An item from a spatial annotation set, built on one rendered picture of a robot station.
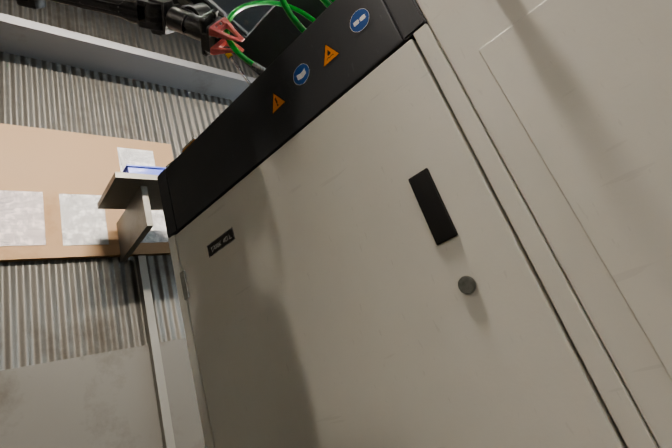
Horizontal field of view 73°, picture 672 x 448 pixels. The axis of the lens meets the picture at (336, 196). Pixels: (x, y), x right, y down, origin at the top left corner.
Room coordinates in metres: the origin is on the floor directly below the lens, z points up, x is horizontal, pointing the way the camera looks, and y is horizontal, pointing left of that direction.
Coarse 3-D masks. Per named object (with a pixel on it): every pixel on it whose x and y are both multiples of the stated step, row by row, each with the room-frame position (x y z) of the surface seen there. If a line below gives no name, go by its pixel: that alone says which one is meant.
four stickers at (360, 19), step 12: (360, 12) 0.55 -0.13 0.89; (348, 24) 0.57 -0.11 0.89; (360, 24) 0.56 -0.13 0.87; (324, 48) 0.60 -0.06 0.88; (336, 48) 0.59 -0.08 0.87; (324, 60) 0.60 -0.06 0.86; (300, 72) 0.63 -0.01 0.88; (300, 84) 0.64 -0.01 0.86; (276, 96) 0.67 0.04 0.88; (276, 108) 0.68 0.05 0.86
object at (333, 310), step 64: (384, 64) 0.55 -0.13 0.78; (320, 128) 0.64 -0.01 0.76; (384, 128) 0.58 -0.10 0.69; (448, 128) 0.53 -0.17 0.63; (256, 192) 0.73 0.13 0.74; (320, 192) 0.66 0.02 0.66; (384, 192) 0.60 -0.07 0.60; (448, 192) 0.55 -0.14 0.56; (192, 256) 0.86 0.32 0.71; (256, 256) 0.76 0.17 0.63; (320, 256) 0.68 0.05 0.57; (384, 256) 0.62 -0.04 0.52; (448, 256) 0.57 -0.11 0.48; (512, 256) 0.53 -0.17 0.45; (192, 320) 0.88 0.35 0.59; (256, 320) 0.78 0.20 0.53; (320, 320) 0.70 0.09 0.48; (384, 320) 0.64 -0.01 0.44; (448, 320) 0.59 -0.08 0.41; (512, 320) 0.55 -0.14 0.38; (256, 384) 0.80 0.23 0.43; (320, 384) 0.72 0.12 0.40; (384, 384) 0.66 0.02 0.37; (448, 384) 0.61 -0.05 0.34; (512, 384) 0.57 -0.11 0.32; (576, 384) 0.53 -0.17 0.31
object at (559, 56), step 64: (448, 0) 0.49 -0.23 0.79; (512, 0) 0.45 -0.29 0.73; (576, 0) 0.42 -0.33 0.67; (640, 0) 0.40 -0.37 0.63; (512, 64) 0.47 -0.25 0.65; (576, 64) 0.44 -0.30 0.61; (640, 64) 0.42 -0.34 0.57; (512, 128) 0.49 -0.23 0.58; (576, 128) 0.46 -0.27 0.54; (640, 128) 0.43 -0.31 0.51; (576, 192) 0.48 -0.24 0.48; (640, 192) 0.45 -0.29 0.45; (576, 256) 0.50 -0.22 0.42; (640, 256) 0.47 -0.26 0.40; (640, 320) 0.48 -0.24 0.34; (640, 384) 0.50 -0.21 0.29
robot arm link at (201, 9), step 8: (152, 0) 0.79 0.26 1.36; (160, 0) 0.79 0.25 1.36; (168, 0) 0.80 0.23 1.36; (168, 8) 0.81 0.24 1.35; (192, 8) 0.83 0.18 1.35; (200, 8) 0.85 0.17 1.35; (208, 8) 0.87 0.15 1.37; (152, 32) 0.85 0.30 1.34; (160, 32) 0.85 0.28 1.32; (168, 32) 0.85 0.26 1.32
